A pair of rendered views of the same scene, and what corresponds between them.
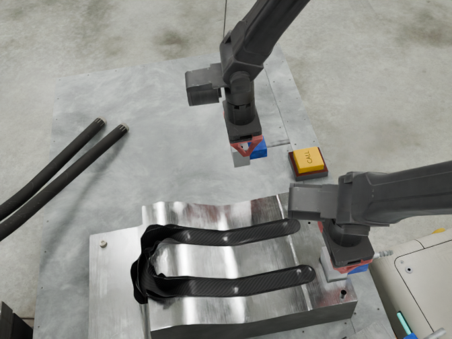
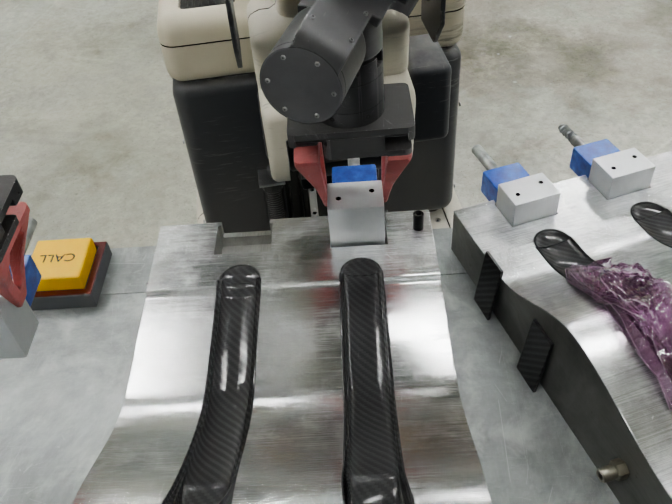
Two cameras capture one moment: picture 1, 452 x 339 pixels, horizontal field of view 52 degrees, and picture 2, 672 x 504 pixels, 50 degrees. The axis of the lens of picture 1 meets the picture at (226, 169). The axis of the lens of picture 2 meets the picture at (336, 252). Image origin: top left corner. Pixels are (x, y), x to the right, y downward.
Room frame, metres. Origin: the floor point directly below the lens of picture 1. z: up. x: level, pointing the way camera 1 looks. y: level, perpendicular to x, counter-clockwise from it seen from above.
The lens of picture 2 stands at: (0.34, 0.31, 1.34)
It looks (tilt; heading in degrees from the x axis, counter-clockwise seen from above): 44 degrees down; 277
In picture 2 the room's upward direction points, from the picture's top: 5 degrees counter-clockwise
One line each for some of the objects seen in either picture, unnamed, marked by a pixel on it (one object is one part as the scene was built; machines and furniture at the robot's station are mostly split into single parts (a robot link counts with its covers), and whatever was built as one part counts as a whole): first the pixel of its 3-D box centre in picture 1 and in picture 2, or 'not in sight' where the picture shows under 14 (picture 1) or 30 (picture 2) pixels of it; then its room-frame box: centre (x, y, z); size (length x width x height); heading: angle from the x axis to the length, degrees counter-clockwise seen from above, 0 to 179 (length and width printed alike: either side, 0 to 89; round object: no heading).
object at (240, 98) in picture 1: (235, 85); not in sight; (0.66, -0.03, 1.12); 0.07 x 0.06 x 0.07; 90
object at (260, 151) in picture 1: (260, 146); (8, 275); (0.67, -0.08, 0.93); 0.13 x 0.05 x 0.05; 94
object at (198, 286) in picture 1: (219, 257); (297, 408); (0.42, 0.03, 0.92); 0.35 x 0.16 x 0.09; 95
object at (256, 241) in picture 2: (317, 225); (246, 250); (0.49, -0.18, 0.87); 0.05 x 0.05 x 0.04; 5
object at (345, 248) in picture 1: (347, 226); (348, 88); (0.39, -0.19, 1.04); 0.10 x 0.07 x 0.07; 5
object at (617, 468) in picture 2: not in sight; (611, 471); (0.19, 0.03, 0.84); 0.02 x 0.01 x 0.02; 22
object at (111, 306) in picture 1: (212, 266); (290, 464); (0.43, 0.05, 0.87); 0.50 x 0.26 x 0.14; 95
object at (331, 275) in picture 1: (358, 258); (354, 182); (0.39, -0.23, 0.91); 0.13 x 0.05 x 0.05; 94
